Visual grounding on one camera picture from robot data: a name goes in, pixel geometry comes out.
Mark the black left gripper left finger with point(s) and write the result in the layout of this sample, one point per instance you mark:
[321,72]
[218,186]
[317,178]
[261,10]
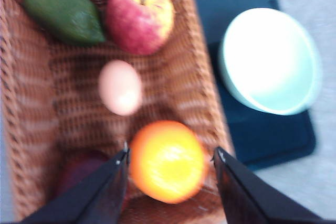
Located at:
[98,199]

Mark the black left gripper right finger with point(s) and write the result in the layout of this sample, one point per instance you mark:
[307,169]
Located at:
[248,198]

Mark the beige egg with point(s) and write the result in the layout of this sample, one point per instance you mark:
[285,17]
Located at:
[120,87]

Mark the green ceramic bowl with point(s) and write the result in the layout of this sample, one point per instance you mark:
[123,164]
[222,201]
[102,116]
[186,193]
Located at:
[269,63]

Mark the brown wicker basket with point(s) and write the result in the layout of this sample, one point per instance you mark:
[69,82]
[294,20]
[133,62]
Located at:
[50,107]

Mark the dark purple fruit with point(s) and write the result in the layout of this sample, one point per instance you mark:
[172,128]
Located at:
[76,166]

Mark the dark blue rectangular tray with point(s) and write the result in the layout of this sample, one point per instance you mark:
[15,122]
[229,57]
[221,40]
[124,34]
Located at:
[258,138]

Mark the orange tangerine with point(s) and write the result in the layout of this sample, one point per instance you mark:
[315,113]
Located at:
[168,161]

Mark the red yellow apple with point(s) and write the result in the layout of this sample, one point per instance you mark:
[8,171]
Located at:
[139,27]

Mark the green avocado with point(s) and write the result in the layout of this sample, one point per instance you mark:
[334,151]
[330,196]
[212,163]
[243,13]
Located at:
[72,20]

